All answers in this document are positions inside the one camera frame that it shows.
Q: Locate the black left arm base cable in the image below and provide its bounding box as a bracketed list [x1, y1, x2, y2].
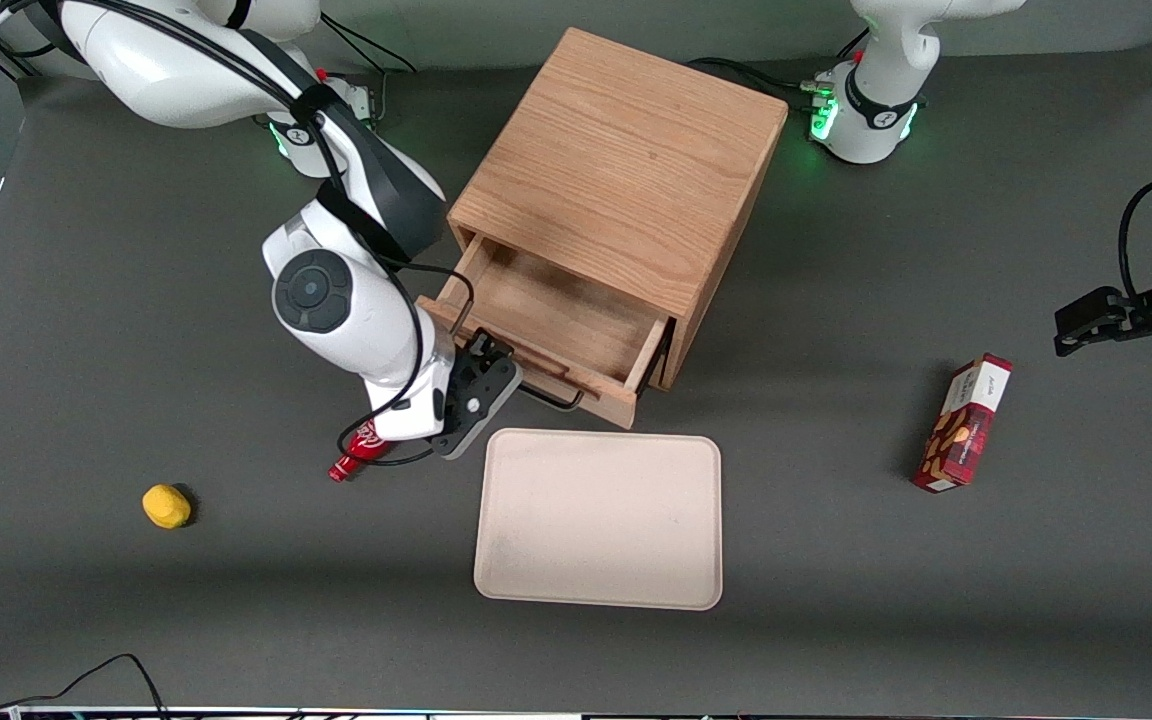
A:
[686, 28, 872, 99]

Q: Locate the black cable on table edge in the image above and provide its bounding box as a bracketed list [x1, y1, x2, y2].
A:
[0, 630, 173, 720]

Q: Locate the beige plastic tray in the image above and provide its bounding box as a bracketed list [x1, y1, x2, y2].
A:
[473, 427, 724, 612]

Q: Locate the black cable along right arm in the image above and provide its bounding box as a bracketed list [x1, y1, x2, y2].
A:
[0, 0, 478, 469]

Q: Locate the wooden drawer cabinet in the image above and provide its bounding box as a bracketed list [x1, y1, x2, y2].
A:
[447, 27, 790, 392]

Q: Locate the black right arm base cable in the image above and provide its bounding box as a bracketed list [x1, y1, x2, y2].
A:
[320, 14, 419, 123]

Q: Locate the red cookie box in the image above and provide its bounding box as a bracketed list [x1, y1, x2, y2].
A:
[912, 352, 1015, 494]

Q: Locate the yellow lemon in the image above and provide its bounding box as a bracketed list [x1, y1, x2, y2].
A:
[141, 483, 193, 530]

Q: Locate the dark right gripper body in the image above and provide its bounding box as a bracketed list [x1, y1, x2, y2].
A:
[432, 348, 524, 462]

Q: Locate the wooden drawer with black handle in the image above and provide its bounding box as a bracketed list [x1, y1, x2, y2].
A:
[415, 231, 678, 430]

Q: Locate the red cola bottle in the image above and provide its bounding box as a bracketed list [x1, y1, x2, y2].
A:
[327, 418, 395, 484]

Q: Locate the black arm base cable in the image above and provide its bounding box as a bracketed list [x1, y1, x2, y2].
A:
[320, 14, 419, 123]
[686, 28, 872, 99]

